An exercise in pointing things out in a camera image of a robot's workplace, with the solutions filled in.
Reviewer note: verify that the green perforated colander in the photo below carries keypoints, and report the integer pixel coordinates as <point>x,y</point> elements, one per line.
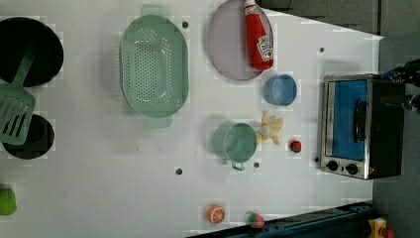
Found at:
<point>153,56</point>

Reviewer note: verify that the green slotted spatula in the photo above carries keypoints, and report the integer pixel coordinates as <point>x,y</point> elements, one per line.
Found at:
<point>17,104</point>

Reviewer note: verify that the green mug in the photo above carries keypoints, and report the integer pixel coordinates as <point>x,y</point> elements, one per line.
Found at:
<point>235,142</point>

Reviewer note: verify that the red ketchup bottle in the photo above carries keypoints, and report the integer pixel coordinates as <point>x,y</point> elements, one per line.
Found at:
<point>259,45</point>

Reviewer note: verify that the grey round plate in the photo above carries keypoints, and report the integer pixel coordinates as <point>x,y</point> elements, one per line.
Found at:
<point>227,40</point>

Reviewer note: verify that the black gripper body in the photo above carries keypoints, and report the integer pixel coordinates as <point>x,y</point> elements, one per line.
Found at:
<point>407,74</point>

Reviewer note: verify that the orange slice toy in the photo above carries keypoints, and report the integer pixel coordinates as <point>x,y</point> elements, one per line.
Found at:
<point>215,214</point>

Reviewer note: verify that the red toy strawberry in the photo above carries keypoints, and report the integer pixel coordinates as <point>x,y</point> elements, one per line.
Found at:
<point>295,146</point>

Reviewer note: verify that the black silver toaster oven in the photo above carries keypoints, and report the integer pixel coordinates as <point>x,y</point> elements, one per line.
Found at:
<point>361,137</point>

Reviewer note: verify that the peeled plush banana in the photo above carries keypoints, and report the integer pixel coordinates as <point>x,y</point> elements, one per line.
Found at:
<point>269,128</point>

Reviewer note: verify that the red green toy fruit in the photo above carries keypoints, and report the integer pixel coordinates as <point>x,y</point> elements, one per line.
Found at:
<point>256,221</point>

